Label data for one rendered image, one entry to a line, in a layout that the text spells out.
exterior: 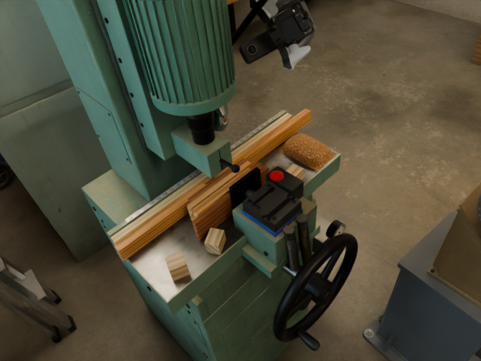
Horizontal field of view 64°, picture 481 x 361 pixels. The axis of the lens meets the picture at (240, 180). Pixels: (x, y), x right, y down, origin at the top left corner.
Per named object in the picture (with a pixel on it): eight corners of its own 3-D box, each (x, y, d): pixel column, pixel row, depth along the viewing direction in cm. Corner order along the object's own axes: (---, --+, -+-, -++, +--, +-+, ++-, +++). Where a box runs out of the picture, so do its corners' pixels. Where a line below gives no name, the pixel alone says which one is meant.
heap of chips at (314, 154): (316, 171, 102) (317, 161, 100) (277, 149, 110) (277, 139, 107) (337, 154, 106) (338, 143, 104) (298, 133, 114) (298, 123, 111)
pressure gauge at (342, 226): (332, 248, 119) (334, 233, 113) (322, 242, 121) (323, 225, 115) (344, 236, 122) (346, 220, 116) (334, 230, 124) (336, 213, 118)
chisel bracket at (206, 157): (212, 183, 91) (207, 157, 85) (176, 157, 98) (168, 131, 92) (235, 167, 94) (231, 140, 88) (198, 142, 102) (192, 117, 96)
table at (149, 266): (200, 348, 79) (194, 336, 74) (120, 261, 95) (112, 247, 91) (368, 185, 105) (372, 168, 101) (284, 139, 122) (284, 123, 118)
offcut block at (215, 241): (212, 236, 90) (210, 227, 88) (226, 239, 90) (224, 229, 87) (206, 252, 87) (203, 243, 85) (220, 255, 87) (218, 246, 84)
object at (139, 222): (122, 254, 89) (114, 242, 86) (117, 250, 90) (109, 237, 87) (292, 128, 116) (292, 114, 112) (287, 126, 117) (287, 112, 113)
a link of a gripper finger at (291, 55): (311, 54, 72) (301, 29, 78) (284, 71, 75) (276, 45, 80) (319, 66, 74) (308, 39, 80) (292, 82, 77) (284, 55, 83)
